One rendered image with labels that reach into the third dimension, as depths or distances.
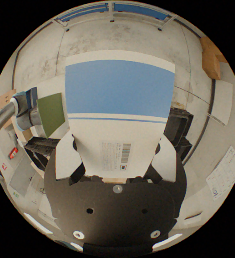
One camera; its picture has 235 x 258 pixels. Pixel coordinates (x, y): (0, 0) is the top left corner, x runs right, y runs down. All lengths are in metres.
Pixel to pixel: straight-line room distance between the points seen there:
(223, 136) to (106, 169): 2.54
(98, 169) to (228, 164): 2.58
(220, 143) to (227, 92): 1.21
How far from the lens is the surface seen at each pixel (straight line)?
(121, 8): 1.57
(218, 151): 2.62
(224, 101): 2.52
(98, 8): 1.58
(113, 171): 0.16
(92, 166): 0.15
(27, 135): 1.05
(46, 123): 0.53
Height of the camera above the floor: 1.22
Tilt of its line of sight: 61 degrees down
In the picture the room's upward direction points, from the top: 180 degrees clockwise
